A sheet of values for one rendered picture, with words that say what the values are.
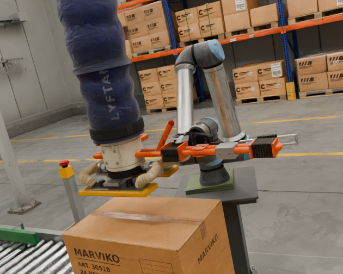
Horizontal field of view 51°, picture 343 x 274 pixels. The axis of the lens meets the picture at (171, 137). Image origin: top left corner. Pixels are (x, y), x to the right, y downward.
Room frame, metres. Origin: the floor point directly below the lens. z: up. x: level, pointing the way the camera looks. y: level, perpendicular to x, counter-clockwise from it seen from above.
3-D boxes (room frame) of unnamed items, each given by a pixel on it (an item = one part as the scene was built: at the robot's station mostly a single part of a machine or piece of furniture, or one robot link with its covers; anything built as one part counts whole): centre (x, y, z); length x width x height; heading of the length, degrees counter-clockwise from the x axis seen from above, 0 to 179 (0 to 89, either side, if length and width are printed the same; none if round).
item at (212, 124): (1.60, -0.16, 1.24); 0.12 x 0.09 x 0.10; 149
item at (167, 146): (1.34, 0.00, 1.24); 0.10 x 0.08 x 0.06; 149
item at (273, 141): (1.16, -0.30, 1.24); 0.08 x 0.07 x 0.05; 59
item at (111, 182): (1.47, 0.21, 1.17); 0.34 x 0.25 x 0.06; 59
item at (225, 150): (1.23, -0.19, 1.23); 0.07 x 0.07 x 0.04; 59
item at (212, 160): (1.61, -0.16, 1.13); 0.12 x 0.09 x 0.12; 68
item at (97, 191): (1.39, 0.26, 1.13); 0.34 x 0.10 x 0.05; 59
